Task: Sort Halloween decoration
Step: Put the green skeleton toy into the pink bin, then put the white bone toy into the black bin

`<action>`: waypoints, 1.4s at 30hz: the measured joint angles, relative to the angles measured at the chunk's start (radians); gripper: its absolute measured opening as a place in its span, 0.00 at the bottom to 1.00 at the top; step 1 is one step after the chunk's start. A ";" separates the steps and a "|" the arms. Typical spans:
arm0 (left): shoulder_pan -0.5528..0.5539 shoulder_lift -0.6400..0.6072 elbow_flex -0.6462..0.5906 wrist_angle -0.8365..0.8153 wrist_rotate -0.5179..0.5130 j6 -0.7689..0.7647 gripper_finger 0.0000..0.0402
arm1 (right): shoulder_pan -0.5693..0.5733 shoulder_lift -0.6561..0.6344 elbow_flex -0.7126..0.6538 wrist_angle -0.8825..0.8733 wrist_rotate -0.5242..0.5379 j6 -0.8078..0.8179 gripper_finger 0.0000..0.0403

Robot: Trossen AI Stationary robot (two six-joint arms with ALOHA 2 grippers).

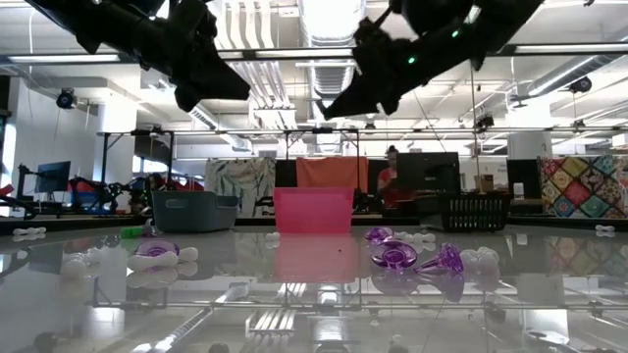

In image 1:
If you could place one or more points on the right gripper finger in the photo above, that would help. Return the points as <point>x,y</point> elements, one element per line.
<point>363,98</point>

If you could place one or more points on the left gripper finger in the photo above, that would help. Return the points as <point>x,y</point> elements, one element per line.
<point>218,81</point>

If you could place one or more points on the purple translucent spinning top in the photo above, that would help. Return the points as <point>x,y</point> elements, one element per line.
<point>157,247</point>
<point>149,228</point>
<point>378,234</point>
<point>393,255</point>
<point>444,260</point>

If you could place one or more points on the white plastic bone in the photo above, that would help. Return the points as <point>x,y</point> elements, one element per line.
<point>470,255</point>
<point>272,237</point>
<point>29,230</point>
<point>424,238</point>
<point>147,263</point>
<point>73,267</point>
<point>486,265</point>
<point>404,236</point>
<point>95,255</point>
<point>604,228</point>

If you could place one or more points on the green plastic toy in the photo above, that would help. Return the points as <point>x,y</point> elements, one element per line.
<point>130,232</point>

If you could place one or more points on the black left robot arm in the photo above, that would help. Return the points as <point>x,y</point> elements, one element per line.
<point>98,27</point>

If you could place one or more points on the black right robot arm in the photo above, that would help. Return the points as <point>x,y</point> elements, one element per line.
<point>490,19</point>

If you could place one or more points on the white ceiling pipes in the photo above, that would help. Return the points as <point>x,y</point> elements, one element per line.
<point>272,98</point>

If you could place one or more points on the orange cloth panel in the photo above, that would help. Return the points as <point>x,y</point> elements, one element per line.
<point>331,171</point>

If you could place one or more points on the person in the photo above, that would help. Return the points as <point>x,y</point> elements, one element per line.
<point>390,184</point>

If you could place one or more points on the large black computer monitor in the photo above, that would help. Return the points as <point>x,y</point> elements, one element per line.
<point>432,171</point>

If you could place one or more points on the leaf print cloth panel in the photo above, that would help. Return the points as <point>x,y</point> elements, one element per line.
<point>240,184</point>

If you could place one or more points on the black hanging ceiling spotlight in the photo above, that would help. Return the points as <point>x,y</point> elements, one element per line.
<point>581,84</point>
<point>484,121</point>
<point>66,98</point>

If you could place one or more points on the pink plastic bin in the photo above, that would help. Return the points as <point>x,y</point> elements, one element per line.
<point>314,211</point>

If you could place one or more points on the grey-blue plastic bin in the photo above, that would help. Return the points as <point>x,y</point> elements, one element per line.
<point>191,211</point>

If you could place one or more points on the black beam with light strips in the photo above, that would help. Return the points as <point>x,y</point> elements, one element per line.
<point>49,58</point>

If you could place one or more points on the brown cardboard box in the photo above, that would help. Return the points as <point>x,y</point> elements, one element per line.
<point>486,184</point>

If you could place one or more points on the white glossy table mat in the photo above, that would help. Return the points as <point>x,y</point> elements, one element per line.
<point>314,318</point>

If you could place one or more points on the colourful patchwork quilt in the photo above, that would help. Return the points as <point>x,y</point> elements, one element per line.
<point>584,186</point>

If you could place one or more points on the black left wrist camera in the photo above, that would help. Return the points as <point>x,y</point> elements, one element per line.
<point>188,99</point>

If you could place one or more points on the white rectangular ceiling duct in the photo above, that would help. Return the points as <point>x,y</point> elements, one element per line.
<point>221,135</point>

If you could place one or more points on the black background rig frame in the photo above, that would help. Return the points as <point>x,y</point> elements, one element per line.
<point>104,166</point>

